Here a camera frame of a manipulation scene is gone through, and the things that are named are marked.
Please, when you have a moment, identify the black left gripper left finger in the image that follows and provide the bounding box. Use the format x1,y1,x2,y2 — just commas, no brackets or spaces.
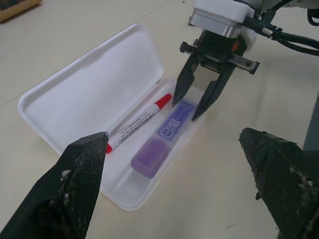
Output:
0,131,110,239

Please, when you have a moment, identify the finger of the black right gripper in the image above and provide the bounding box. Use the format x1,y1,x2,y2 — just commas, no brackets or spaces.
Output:
191,65,236,122
173,53,201,108

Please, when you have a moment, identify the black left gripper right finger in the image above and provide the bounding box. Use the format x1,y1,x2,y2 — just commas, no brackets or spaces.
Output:
238,127,319,239

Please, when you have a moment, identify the purple check liner marker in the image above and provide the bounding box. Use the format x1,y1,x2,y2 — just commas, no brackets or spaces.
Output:
130,99,196,180

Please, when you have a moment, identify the red whiteboard marker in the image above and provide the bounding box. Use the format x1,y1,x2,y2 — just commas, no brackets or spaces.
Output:
105,93,173,155

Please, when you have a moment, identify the white plastic pencil case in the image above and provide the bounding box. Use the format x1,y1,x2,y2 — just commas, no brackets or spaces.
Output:
17,23,209,213

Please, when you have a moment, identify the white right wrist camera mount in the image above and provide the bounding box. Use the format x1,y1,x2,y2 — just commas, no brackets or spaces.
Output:
188,0,258,52

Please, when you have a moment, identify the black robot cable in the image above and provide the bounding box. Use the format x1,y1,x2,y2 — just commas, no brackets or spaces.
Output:
245,8,319,54

